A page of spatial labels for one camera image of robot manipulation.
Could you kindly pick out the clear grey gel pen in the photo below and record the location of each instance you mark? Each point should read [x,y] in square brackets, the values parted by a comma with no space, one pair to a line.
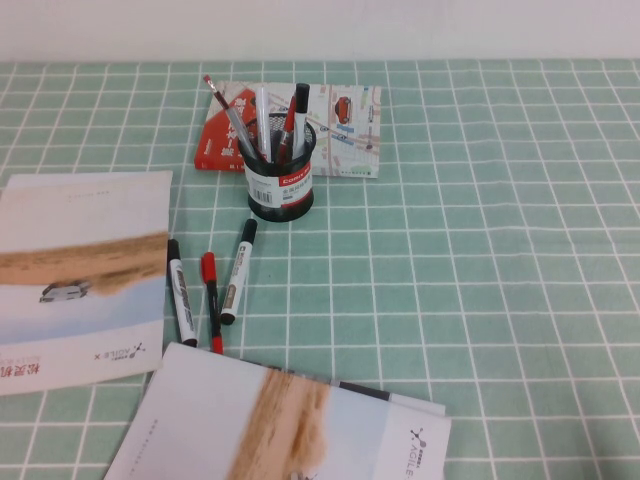
[239,125]

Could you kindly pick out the black mesh pen holder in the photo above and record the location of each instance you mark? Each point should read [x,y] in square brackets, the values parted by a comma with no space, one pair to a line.
[280,207]

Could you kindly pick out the red and black pen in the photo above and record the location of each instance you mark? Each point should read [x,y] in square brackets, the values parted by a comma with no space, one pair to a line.
[209,267]

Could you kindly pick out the slim red pen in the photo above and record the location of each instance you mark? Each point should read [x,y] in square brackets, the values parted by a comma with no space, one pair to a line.
[290,117]

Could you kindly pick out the white pen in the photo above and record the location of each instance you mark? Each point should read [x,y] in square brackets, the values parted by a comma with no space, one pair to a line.
[263,120]

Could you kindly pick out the red-tipped pen in holder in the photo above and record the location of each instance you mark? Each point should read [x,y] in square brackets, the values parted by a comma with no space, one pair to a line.
[212,86]

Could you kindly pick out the white marker black cap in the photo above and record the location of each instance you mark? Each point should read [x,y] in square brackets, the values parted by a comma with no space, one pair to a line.
[240,265]
[301,100]
[180,295]

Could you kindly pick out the red map-print book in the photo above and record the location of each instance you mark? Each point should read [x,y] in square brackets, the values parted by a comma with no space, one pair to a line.
[350,145]

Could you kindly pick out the dark-striped brochure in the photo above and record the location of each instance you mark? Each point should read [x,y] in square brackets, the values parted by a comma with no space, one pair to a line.
[365,391]

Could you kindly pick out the AgileX desert-photo brochure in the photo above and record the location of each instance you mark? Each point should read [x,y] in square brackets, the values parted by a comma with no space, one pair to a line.
[210,410]
[75,225]

